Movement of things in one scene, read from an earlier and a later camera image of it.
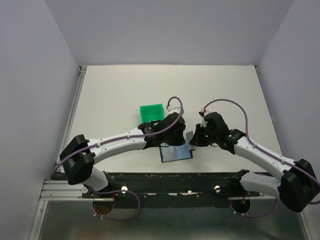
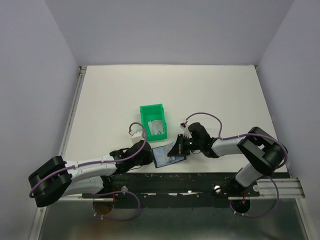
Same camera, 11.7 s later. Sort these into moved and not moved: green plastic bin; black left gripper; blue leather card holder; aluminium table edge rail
Moved: black left gripper; blue leather card holder
Not moved: aluminium table edge rail; green plastic bin
